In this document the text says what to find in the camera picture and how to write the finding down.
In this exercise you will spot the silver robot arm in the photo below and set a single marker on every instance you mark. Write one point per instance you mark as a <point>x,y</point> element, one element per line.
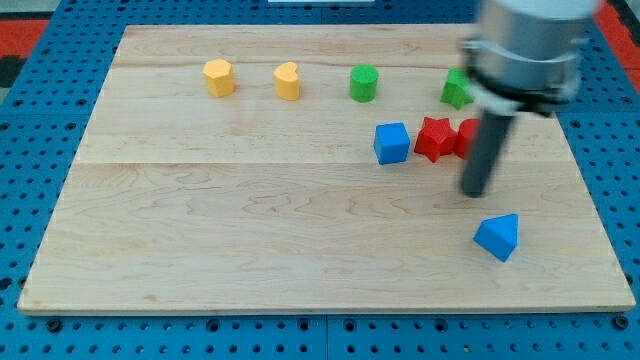
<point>524,55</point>

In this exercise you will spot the blue cube block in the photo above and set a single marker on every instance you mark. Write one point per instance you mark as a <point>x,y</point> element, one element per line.
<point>391,143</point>

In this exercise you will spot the blue triangle block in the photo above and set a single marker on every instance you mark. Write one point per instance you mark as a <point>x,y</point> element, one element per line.
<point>499,235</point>

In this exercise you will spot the light wooden board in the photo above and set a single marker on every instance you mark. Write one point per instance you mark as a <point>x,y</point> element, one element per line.
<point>182,203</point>

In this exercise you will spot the yellow heart block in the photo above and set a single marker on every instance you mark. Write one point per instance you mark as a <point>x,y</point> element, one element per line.
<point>287,81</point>

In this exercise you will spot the green cylinder block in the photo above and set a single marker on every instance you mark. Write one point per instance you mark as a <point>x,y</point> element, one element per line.
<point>363,83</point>

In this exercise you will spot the red star block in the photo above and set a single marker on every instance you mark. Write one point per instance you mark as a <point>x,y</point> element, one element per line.
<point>435,139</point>

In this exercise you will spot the yellow hexagon block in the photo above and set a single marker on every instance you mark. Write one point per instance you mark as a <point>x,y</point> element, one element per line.
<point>219,78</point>

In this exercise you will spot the red round block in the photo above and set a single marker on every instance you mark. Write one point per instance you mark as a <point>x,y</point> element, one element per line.
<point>465,137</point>

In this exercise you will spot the green star block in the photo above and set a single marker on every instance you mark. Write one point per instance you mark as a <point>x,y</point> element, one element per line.
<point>455,88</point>

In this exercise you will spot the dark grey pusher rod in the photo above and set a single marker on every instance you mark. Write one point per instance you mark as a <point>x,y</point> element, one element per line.
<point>490,137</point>

